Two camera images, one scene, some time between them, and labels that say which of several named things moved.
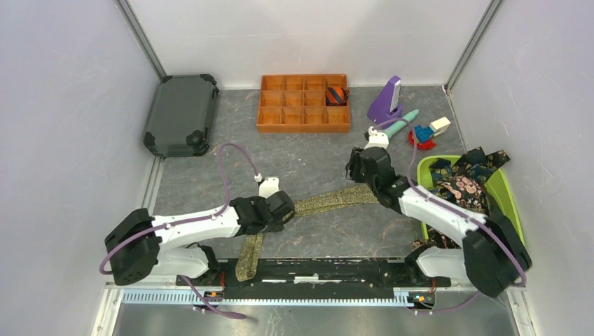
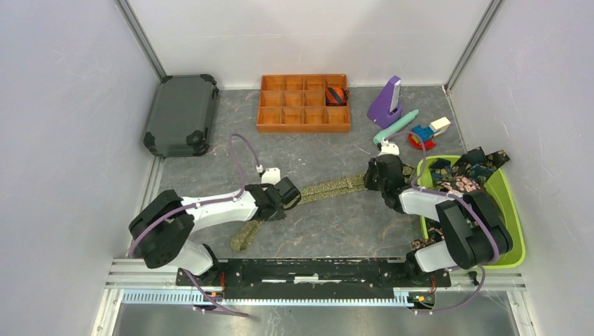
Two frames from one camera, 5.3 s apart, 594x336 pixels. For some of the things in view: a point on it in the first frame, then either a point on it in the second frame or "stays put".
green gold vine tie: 249,252 → 305,196
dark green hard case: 181,115 stays put
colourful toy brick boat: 425,134 stays put
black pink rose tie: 465,191 stays put
